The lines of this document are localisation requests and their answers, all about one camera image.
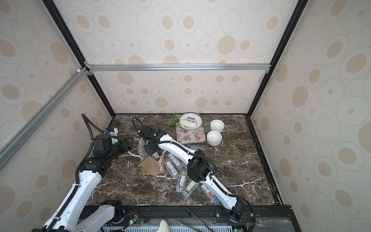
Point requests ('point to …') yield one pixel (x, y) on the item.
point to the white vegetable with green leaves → (183, 123)
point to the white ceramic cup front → (214, 138)
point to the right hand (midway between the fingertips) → (157, 147)
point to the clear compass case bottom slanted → (190, 188)
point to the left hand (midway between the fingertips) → (133, 139)
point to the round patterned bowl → (191, 116)
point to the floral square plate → (185, 136)
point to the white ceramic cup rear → (217, 124)
